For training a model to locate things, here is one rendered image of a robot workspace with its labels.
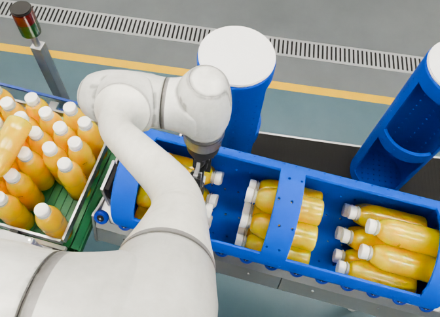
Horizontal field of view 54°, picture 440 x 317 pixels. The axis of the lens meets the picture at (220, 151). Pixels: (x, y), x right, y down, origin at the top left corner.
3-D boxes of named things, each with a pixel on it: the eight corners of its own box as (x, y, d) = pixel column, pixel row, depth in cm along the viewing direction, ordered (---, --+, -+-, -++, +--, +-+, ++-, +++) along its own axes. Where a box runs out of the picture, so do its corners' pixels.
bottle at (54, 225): (46, 242, 132) (25, 221, 115) (54, 220, 135) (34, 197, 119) (69, 245, 132) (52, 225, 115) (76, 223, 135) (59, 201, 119)
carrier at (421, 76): (349, 146, 241) (349, 193, 227) (422, 35, 164) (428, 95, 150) (400, 154, 240) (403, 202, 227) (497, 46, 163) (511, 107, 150)
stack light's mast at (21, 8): (42, 54, 141) (25, 17, 127) (23, 49, 141) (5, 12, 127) (50, 40, 144) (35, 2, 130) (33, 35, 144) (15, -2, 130)
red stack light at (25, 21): (31, 29, 131) (26, 19, 128) (11, 25, 132) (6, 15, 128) (40, 14, 134) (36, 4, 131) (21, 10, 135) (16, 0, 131)
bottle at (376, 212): (414, 234, 123) (349, 218, 124) (423, 212, 120) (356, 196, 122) (421, 247, 116) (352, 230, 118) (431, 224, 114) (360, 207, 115)
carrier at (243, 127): (219, 200, 222) (260, 169, 231) (231, 102, 145) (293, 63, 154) (185, 161, 231) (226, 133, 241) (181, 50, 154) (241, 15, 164)
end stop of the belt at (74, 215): (66, 243, 127) (63, 240, 124) (63, 242, 127) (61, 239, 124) (115, 130, 146) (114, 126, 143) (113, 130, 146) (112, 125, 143)
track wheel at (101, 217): (107, 214, 128) (110, 211, 130) (93, 210, 128) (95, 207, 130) (106, 226, 130) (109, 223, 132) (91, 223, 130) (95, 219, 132)
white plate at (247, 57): (232, 99, 144) (232, 101, 145) (292, 60, 153) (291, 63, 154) (182, 48, 153) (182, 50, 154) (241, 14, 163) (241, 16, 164)
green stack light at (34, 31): (36, 40, 135) (31, 29, 131) (17, 36, 136) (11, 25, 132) (45, 26, 138) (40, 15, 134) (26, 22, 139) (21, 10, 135)
